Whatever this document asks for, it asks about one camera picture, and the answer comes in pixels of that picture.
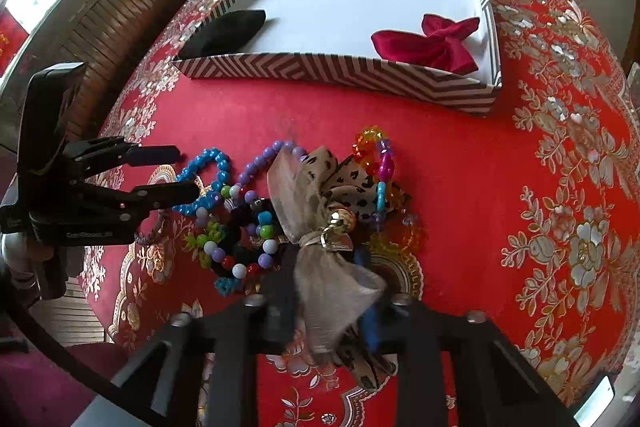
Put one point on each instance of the brown scrunchie with leopard bow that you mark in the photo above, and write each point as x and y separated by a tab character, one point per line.
325	287

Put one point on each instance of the black scrunchie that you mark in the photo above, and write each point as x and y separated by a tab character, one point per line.
245	257

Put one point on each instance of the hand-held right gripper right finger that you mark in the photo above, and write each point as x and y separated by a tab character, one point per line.
369	327

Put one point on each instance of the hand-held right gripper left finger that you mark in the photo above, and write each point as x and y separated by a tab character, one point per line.
280	317

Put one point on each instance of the red embroidered tablecloth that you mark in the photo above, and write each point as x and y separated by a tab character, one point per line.
475	207

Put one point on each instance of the striped cardboard box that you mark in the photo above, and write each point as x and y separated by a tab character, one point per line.
325	72

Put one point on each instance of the red satin hair bow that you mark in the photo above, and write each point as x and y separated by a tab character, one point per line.
435	47

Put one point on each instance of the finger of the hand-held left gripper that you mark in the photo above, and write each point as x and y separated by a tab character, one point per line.
155	153
170	194

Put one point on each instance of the wooden door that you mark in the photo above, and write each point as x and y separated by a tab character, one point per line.
125	7

